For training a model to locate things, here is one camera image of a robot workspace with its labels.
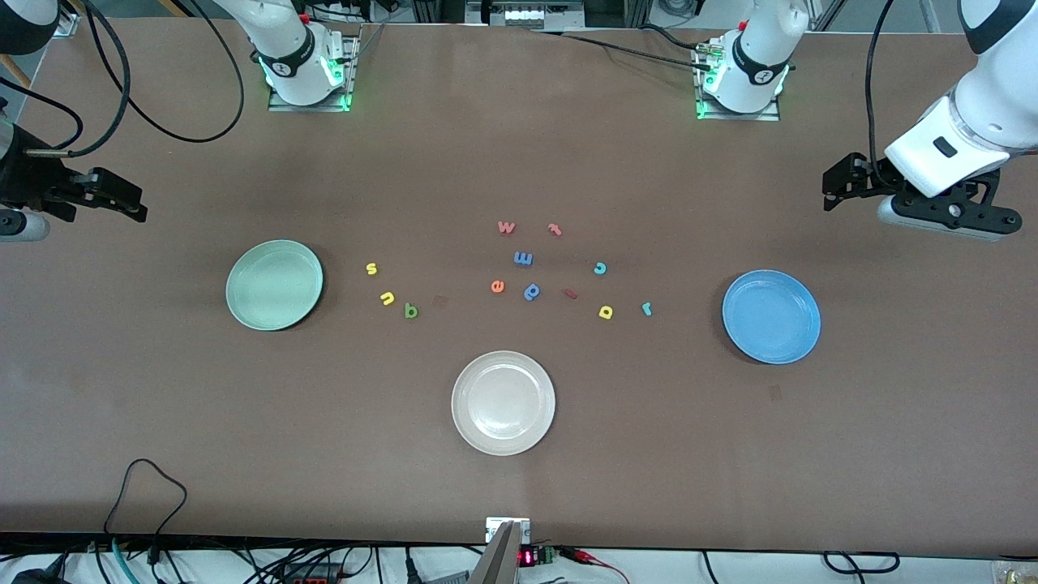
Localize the grey metal camera stand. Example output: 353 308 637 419
469 519 524 584

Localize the silver device box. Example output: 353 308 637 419
466 0 585 29

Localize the blue plate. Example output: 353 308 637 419
722 269 821 365

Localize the black looped cable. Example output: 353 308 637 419
104 458 189 540

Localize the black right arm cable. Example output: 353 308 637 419
0 0 246 157

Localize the red clip wire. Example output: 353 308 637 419
560 547 629 584

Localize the black coiled cable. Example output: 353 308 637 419
823 552 901 575

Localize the white plate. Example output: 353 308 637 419
451 350 557 457

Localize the green plate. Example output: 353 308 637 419
225 239 324 332

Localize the black cable across table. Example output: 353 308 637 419
527 24 716 71

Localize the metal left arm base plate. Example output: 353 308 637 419
695 45 781 122

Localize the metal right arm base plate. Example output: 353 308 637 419
268 32 359 112

